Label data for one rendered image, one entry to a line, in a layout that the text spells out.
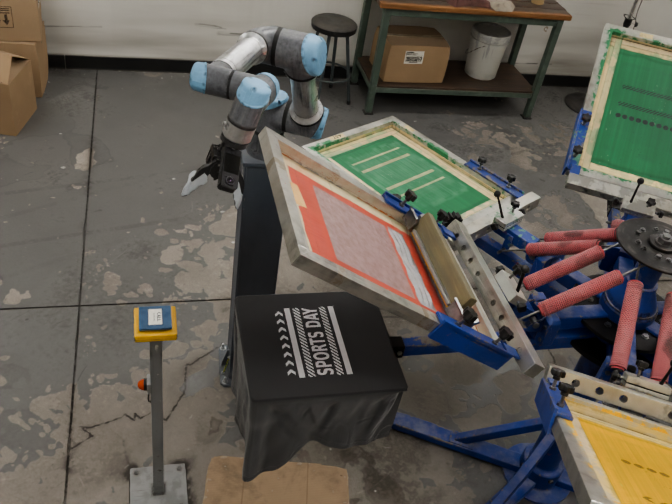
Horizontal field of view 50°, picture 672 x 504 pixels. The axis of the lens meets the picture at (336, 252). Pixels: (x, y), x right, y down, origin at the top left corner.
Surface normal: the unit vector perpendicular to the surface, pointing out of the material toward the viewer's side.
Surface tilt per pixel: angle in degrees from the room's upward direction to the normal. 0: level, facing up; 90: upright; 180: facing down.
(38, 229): 0
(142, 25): 90
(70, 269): 0
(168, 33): 90
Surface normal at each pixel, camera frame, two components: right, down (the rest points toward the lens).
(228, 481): 0.15, -0.77
